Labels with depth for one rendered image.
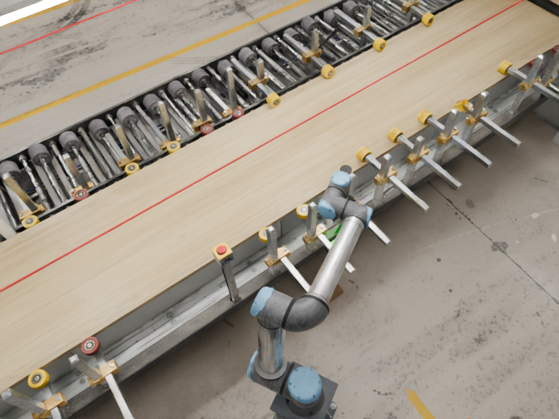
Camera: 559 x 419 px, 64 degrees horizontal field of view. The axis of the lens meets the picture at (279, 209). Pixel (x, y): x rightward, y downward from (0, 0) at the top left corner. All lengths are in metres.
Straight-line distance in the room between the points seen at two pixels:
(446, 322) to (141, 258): 2.01
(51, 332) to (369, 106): 2.21
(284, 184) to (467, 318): 1.57
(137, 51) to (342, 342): 3.65
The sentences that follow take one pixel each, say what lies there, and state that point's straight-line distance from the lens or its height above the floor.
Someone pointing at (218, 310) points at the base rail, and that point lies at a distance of 2.46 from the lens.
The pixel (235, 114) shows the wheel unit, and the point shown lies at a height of 0.90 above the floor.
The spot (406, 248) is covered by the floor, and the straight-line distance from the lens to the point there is 3.47.
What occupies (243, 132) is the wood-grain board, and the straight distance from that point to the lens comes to 2.86.
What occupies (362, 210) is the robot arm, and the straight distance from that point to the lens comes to 1.95.
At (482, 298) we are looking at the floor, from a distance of 3.45.
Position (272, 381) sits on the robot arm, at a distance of 2.15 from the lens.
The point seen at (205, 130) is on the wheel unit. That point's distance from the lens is 2.91.
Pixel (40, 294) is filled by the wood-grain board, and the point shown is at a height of 0.90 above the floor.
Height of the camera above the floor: 2.96
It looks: 56 degrees down
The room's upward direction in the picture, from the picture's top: 4 degrees counter-clockwise
